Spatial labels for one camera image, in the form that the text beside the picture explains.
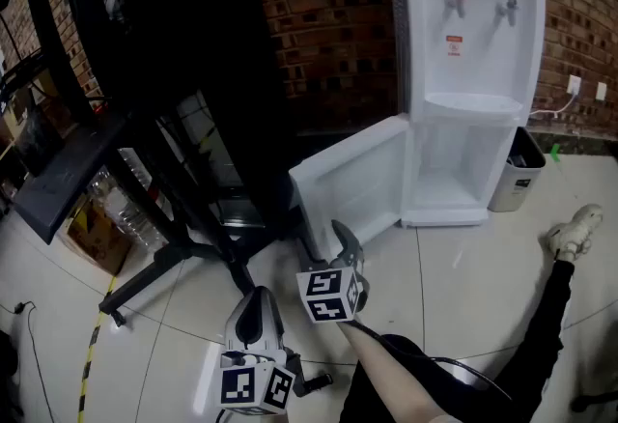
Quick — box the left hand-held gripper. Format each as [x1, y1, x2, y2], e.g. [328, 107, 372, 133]
[214, 286, 334, 417]

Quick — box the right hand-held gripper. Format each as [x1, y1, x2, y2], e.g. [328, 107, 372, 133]
[295, 219, 372, 325]

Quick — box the white water dispenser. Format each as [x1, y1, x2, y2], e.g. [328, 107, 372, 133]
[383, 0, 548, 230]

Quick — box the person's right forearm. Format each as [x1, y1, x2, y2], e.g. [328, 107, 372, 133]
[336, 320, 465, 423]

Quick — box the black metal stand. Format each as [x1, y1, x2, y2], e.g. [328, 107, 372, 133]
[98, 111, 313, 329]

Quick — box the yellow black striped floor tape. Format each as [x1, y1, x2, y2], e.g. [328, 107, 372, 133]
[76, 274, 118, 423]

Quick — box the yellow cardboard box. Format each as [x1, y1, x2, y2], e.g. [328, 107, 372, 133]
[66, 201, 134, 276]

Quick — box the pack of clear plastic bottles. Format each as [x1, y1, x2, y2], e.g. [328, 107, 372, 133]
[89, 148, 173, 246]

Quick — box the plastic trash bin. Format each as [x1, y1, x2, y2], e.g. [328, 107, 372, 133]
[486, 126, 548, 213]

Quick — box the person's leg in black trousers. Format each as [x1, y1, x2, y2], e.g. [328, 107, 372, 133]
[340, 259, 576, 423]

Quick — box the person's white shoe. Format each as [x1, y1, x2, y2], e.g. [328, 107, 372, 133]
[545, 203, 604, 263]

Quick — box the black shelf board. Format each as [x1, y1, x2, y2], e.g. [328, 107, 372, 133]
[13, 113, 132, 246]

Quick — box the white tap with grey band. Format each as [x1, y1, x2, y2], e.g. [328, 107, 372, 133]
[494, 0, 520, 26]

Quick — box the thin black floor cable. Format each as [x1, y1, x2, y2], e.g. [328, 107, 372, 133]
[0, 299, 55, 423]

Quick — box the white power cable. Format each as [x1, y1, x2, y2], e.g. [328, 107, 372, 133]
[527, 91, 578, 119]

